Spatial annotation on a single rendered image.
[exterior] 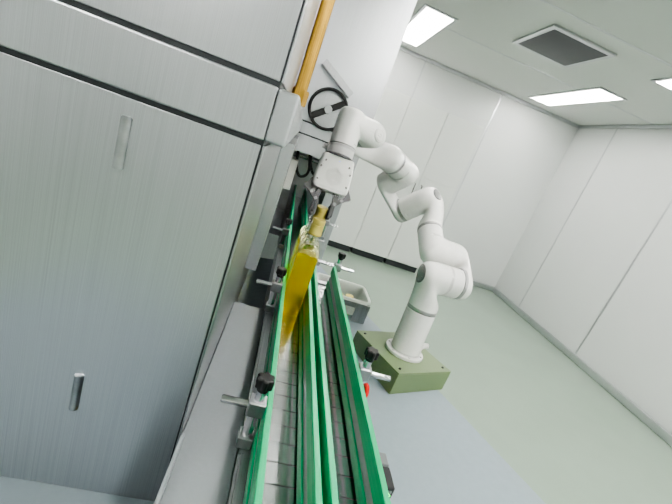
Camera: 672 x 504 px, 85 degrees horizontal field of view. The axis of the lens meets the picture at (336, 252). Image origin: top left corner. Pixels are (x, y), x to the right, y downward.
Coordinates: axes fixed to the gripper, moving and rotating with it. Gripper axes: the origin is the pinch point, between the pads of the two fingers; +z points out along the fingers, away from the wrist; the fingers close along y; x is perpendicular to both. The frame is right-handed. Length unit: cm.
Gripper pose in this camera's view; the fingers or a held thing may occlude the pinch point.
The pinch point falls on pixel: (321, 210)
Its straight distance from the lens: 102.3
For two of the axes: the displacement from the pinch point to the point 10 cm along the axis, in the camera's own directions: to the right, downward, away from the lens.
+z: -3.1, 9.5, 0.2
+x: -1.9, -0.8, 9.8
